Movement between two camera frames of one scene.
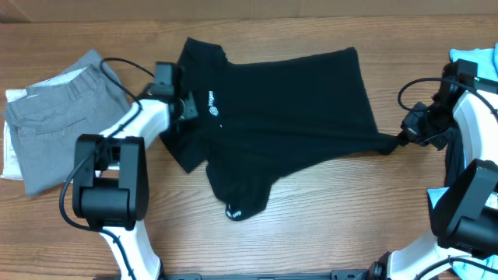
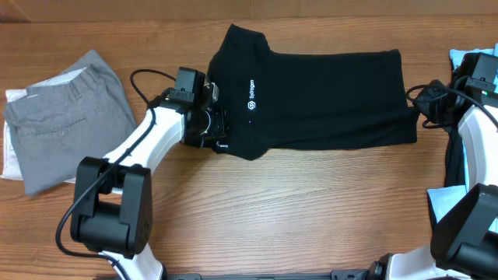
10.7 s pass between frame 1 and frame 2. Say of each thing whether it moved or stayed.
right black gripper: moved
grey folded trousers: stayed
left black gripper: moved
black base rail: stayed
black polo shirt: moved
